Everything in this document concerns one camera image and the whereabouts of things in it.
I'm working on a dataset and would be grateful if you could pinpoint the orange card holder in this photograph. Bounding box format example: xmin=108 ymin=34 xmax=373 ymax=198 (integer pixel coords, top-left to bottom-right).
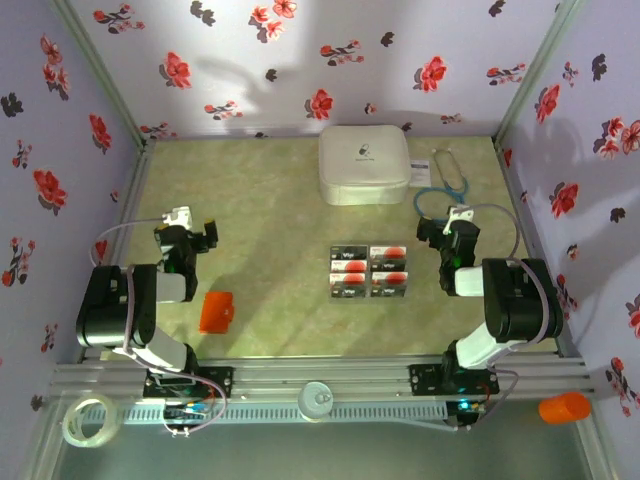
xmin=198 ymin=291 xmax=235 ymax=335

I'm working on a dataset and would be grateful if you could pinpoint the group of red-white boxes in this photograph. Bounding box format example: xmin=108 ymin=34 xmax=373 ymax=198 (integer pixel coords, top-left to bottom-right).
xmin=328 ymin=243 xmax=410 ymax=300

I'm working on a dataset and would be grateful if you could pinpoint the blue stethoscope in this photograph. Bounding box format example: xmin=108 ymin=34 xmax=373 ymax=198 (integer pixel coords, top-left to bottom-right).
xmin=413 ymin=147 xmax=471 ymax=221

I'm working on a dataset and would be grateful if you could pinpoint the white paper tag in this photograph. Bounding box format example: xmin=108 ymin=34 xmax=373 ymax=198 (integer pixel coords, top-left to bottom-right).
xmin=409 ymin=158 xmax=432 ymax=189

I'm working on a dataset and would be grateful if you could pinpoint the white medicine bag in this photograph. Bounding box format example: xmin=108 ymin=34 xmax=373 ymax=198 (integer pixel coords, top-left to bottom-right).
xmin=318 ymin=124 xmax=412 ymax=206

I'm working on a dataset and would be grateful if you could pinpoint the controller circuit board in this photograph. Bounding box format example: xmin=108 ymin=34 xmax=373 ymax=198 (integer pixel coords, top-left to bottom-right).
xmin=163 ymin=401 xmax=214 ymax=439
xmin=446 ymin=398 xmax=490 ymax=434

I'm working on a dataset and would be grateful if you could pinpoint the orange pill bottle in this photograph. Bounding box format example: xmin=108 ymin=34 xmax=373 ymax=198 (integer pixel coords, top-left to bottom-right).
xmin=538 ymin=392 xmax=592 ymax=425

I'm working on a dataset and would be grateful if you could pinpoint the white round cap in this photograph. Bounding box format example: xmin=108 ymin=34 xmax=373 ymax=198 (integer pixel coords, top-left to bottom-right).
xmin=297 ymin=381 xmax=335 ymax=424

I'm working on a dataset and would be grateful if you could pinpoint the clear tape roll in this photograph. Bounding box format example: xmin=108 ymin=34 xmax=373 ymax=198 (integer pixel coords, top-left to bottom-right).
xmin=62 ymin=393 xmax=120 ymax=449

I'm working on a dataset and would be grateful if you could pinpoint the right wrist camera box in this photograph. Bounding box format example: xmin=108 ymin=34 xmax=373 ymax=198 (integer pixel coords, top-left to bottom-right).
xmin=443 ymin=203 xmax=475 ymax=235

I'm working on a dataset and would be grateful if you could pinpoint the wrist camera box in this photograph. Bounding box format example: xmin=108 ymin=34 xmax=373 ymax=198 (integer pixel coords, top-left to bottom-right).
xmin=162 ymin=206 xmax=194 ymax=230
xmin=443 ymin=203 xmax=475 ymax=235

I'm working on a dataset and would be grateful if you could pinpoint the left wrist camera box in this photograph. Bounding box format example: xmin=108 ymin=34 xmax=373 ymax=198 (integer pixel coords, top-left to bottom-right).
xmin=162 ymin=206 xmax=194 ymax=230

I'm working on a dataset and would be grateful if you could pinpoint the lavender left arm cable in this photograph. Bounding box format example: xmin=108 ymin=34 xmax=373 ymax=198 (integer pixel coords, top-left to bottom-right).
xmin=88 ymin=218 xmax=229 ymax=439

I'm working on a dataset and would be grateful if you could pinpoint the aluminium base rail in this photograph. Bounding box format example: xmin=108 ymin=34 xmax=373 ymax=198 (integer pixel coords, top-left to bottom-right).
xmin=49 ymin=355 xmax=596 ymax=401

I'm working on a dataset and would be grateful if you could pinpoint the white slotted cable duct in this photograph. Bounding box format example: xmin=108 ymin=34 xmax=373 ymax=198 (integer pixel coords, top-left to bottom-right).
xmin=82 ymin=402 xmax=449 ymax=426

